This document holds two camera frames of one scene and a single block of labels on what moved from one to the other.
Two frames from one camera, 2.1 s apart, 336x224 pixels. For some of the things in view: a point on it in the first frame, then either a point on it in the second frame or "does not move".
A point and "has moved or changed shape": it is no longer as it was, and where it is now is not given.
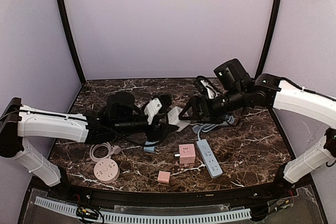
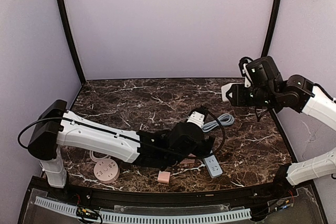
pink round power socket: (106, 170) does not move
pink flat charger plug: (164, 177) does not move
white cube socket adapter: (173, 115) has moved or changed shape
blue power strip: (211, 163) does not move
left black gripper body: (155, 123) to (203, 145)
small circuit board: (87, 213) does not move
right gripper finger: (196, 103) to (239, 95)
